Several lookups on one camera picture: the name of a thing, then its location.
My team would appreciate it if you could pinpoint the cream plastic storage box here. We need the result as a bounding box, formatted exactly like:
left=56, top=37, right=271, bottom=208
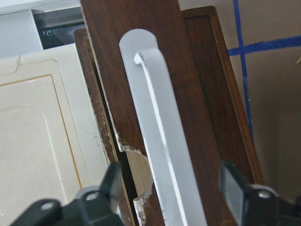
left=0, top=44, right=107, bottom=226

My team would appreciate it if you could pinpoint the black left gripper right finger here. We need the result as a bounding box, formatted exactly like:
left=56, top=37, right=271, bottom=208
left=219, top=161, right=251, bottom=226

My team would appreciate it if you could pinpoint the dark brown drawer cabinet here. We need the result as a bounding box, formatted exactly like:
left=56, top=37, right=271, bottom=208
left=74, top=6, right=263, bottom=226

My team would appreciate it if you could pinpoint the white drawer handle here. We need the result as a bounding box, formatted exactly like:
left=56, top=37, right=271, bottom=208
left=119, top=29, right=206, bottom=226

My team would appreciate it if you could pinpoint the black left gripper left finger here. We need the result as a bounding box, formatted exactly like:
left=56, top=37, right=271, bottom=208
left=100, top=161, right=122, bottom=212

